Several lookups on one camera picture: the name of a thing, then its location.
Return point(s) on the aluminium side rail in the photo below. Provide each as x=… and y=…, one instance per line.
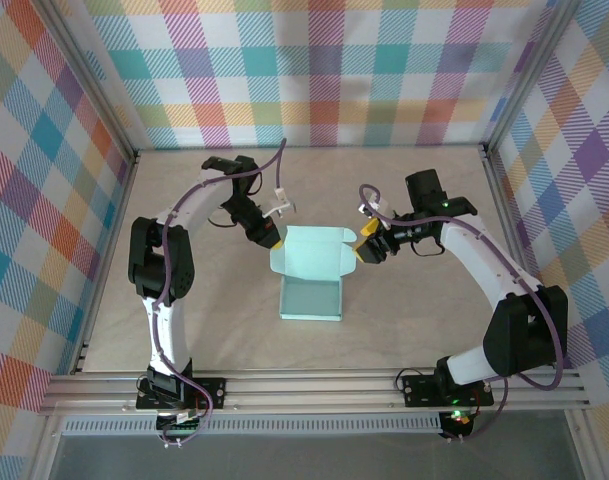
x=118, y=215
x=508, y=225

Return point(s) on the grey metal sheet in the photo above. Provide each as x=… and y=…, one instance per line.
x=309, y=460

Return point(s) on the mint green paper box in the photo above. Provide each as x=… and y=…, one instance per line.
x=311, y=250

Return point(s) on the wide aluminium frame rail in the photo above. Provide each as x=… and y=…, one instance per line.
x=309, y=390

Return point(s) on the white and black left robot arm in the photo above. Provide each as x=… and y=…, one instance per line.
x=166, y=330

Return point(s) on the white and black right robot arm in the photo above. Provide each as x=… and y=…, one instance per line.
x=484, y=270

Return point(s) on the green terminal circuit board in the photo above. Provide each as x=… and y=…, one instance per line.
x=181, y=426

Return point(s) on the aluminium frame post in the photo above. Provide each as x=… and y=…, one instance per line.
x=95, y=80
x=526, y=75

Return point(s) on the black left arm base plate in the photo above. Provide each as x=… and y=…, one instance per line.
x=214, y=390

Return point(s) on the small orange controller board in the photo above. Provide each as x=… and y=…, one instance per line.
x=459, y=419

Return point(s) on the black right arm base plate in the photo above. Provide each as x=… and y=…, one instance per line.
x=419, y=390

